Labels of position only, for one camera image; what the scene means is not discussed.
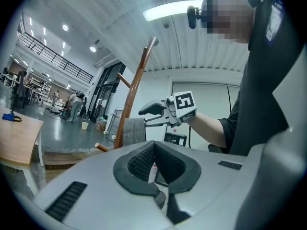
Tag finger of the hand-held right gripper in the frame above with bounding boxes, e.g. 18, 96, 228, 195
138, 98, 168, 116
144, 115, 172, 127

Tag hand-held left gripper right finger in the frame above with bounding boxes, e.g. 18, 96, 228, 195
155, 140, 250, 230

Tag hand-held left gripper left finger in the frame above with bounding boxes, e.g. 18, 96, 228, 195
33, 140, 175, 230

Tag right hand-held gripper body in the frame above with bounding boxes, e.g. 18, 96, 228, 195
165, 91, 198, 128

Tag dark grey cloth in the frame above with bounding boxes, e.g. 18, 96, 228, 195
123, 118, 146, 146

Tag brown wooden coat rack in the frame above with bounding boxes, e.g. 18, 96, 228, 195
94, 36, 159, 153

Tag person's right forearm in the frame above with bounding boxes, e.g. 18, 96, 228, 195
195, 111, 227, 148

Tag grey platform trolley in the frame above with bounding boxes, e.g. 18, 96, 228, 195
105, 108, 125, 140

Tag black framed glass doors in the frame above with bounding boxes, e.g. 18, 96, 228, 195
87, 62, 127, 127

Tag person's black shirt torso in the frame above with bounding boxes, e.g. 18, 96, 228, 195
207, 0, 307, 157

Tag long rectangular ceiling lamp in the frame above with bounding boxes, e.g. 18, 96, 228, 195
142, 0, 204, 23

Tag person's head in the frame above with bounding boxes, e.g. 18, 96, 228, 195
201, 0, 255, 44

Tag wooden table with white legs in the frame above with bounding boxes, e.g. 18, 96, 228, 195
0, 105, 45, 196

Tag black mezzanine railing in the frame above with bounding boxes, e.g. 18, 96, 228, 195
18, 31, 94, 83

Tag black tripod stand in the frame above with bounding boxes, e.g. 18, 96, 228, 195
10, 71, 27, 115

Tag black head-worn camera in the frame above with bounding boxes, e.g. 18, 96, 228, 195
186, 5, 202, 30

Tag white shelving frame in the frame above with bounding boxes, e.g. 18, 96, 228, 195
28, 77, 52, 105

